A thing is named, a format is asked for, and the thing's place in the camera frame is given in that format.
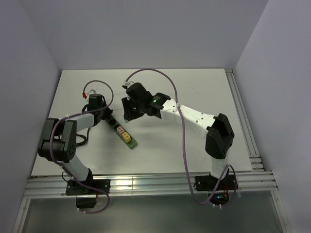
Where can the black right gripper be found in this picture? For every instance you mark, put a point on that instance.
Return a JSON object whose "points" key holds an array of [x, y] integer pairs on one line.
{"points": [[129, 115]]}

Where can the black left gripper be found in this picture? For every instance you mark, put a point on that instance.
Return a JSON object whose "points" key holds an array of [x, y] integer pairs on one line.
{"points": [[109, 111]]}

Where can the yellow plug adapter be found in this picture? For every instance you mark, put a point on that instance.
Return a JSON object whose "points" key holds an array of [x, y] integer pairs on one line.
{"points": [[126, 137]]}

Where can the green power strip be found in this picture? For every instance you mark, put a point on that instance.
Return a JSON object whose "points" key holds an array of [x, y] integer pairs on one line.
{"points": [[113, 124]]}

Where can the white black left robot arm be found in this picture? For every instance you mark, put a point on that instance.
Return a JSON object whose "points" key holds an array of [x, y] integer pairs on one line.
{"points": [[58, 142]]}

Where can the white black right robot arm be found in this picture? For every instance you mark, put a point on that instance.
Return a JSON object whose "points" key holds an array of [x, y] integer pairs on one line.
{"points": [[216, 130]]}

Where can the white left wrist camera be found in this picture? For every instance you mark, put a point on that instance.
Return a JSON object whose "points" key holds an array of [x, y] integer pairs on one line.
{"points": [[87, 95]]}

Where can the aluminium front rail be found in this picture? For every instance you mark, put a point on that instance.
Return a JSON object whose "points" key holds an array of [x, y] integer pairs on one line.
{"points": [[53, 187]]}

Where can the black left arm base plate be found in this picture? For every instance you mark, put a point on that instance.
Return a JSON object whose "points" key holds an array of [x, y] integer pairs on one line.
{"points": [[97, 187]]}

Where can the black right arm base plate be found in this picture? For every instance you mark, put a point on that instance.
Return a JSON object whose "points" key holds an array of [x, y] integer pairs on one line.
{"points": [[207, 183]]}

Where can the aluminium side rail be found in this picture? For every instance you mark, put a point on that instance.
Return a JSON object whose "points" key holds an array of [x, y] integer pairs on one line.
{"points": [[254, 155]]}

